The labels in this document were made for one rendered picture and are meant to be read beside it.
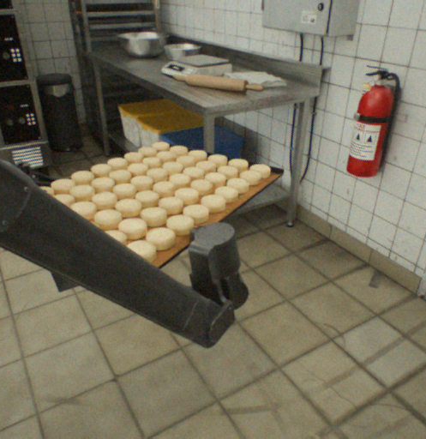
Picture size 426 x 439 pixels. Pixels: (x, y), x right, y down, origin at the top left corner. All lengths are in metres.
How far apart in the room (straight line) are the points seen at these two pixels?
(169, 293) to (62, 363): 1.47
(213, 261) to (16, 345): 1.60
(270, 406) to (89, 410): 0.68
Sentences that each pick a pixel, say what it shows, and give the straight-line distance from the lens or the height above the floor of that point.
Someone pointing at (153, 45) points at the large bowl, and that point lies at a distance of 3.27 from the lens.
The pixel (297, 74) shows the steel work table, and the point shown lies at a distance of 2.50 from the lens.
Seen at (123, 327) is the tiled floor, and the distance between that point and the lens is 2.00.
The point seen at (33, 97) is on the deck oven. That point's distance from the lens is 3.34.
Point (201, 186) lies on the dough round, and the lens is 0.89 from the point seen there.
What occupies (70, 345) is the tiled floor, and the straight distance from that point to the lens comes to 1.98.
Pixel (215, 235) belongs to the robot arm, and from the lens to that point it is 0.56.
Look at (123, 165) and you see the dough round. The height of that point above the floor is 1.00.
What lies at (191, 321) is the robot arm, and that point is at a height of 1.03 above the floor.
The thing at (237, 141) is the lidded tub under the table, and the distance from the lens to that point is 2.73.
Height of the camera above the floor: 1.39
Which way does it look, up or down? 31 degrees down
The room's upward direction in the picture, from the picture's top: straight up
